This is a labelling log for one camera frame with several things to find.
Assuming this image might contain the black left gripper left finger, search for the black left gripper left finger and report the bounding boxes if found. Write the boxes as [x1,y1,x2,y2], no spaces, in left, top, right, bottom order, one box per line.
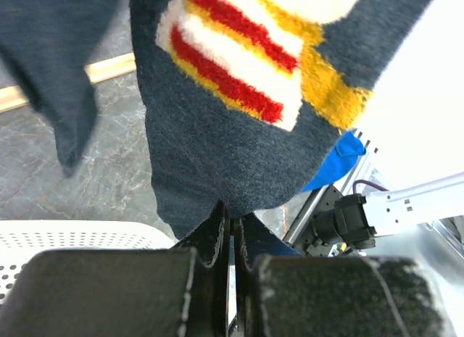
[1,204,230,336]

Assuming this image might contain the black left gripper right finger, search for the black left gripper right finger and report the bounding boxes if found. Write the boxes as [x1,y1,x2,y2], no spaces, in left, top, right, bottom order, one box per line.
[233,215,456,336]

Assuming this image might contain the navy santa sock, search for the navy santa sock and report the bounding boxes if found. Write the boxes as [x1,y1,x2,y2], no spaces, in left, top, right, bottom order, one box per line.
[1,0,120,177]
[130,0,433,238]

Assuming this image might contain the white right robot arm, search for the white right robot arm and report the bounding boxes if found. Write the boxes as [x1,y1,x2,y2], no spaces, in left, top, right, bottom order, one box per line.
[303,173,463,257]

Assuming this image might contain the blue towel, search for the blue towel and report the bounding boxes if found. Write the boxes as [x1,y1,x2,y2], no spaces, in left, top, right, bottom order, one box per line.
[302,132,366,193]

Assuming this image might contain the white perforated laundry basket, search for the white perforated laundry basket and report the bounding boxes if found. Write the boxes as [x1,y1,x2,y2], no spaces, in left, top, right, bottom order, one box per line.
[1,220,175,303]

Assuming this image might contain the wooden clothes rack frame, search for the wooden clothes rack frame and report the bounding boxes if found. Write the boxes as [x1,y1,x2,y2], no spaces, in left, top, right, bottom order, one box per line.
[1,52,136,112]

